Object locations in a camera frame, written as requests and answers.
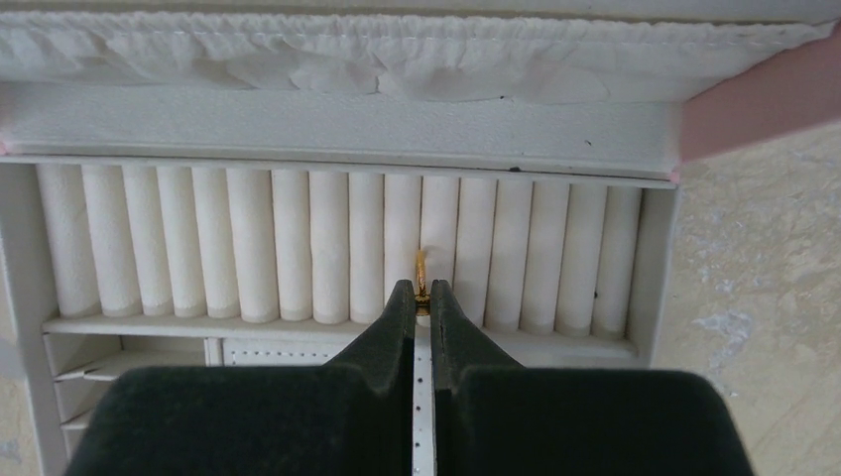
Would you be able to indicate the pink jewelry box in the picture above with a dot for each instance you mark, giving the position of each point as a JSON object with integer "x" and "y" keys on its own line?
{"x": 231, "y": 184}

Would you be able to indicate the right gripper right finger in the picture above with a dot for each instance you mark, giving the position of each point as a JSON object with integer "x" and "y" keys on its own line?
{"x": 495, "y": 416}

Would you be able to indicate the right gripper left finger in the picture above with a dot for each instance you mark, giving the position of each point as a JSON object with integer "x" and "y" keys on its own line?
{"x": 348, "y": 416}

